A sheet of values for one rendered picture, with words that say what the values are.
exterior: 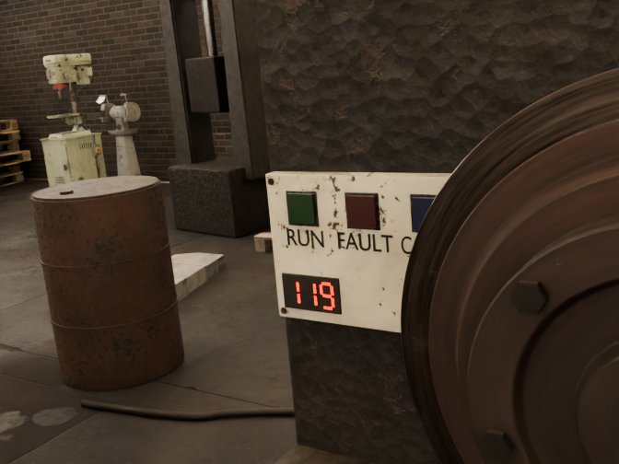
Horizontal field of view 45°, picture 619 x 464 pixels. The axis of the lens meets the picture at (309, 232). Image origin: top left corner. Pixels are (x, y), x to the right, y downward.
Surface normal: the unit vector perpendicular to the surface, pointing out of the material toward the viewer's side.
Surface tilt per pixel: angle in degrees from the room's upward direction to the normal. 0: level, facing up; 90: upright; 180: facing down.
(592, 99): 90
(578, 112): 90
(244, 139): 90
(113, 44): 90
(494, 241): 57
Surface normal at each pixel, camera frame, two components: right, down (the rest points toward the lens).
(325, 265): -0.54, 0.24
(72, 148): 0.84, 0.05
